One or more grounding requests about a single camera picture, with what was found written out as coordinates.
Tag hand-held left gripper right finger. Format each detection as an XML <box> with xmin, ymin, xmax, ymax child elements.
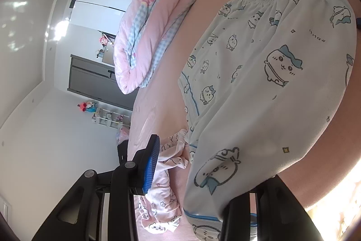
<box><xmin>219</xmin><ymin>175</ymin><xmax>325</xmax><ymax>241</ymax></box>

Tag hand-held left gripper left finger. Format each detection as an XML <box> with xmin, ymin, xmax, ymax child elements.
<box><xmin>31</xmin><ymin>134</ymin><xmax>161</xmax><ymax>241</ymax></box>

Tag pale cartoon print pajama pants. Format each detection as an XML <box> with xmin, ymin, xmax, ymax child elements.
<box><xmin>197</xmin><ymin>0</ymin><xmax>356</xmax><ymax>162</ymax></box>

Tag pink cartoon print pajamas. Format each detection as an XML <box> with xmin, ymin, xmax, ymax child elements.
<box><xmin>135</xmin><ymin>128</ymin><xmax>192</xmax><ymax>236</ymax></box>

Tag pink cloth bundle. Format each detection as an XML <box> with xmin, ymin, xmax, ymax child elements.
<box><xmin>116</xmin><ymin>127</ymin><xmax>131</xmax><ymax>144</ymax></box>

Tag bed with pink sheet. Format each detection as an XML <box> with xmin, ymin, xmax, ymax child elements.
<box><xmin>125</xmin><ymin>0</ymin><xmax>361</xmax><ymax>241</ymax></box>

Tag red and blue plush toy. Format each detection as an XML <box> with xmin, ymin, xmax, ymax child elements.
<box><xmin>77</xmin><ymin>101</ymin><xmax>97</xmax><ymax>115</ymax></box>

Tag dark grey door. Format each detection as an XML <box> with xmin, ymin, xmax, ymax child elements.
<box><xmin>67</xmin><ymin>54</ymin><xmax>140</xmax><ymax>111</ymax></box>

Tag pink and blue checked quilt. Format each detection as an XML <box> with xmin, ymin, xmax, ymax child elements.
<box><xmin>113</xmin><ymin>0</ymin><xmax>211</xmax><ymax>95</ymax></box>

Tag white wardrobe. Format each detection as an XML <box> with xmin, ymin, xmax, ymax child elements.
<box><xmin>68</xmin><ymin>0</ymin><xmax>129</xmax><ymax>36</ymax></box>

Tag white wire shelf rack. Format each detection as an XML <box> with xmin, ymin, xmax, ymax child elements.
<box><xmin>93</xmin><ymin>108</ymin><xmax>132</xmax><ymax>129</ymax></box>

